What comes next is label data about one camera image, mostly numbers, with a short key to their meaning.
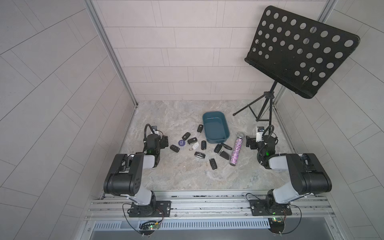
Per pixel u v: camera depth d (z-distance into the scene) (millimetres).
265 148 717
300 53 625
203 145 931
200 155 886
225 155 889
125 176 456
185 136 962
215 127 980
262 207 716
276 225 681
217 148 913
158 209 704
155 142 710
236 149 888
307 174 444
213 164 848
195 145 934
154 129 789
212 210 713
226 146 914
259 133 808
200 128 1007
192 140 947
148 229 654
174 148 911
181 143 937
